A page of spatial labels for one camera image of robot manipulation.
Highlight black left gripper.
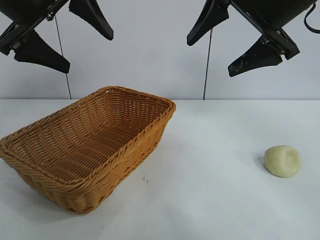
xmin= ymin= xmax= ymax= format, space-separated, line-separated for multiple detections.
xmin=0 ymin=0 xmax=115 ymax=74

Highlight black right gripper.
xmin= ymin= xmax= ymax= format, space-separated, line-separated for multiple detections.
xmin=186 ymin=0 xmax=317 ymax=78

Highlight woven brown wicker basket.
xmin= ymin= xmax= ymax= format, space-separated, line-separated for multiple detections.
xmin=0 ymin=85 xmax=177 ymax=214

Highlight pale round egg yolk pastry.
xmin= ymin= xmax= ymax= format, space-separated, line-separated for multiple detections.
xmin=264 ymin=144 xmax=302 ymax=179

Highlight thin black cable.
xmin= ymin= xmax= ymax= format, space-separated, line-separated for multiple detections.
xmin=303 ymin=4 xmax=320 ymax=33

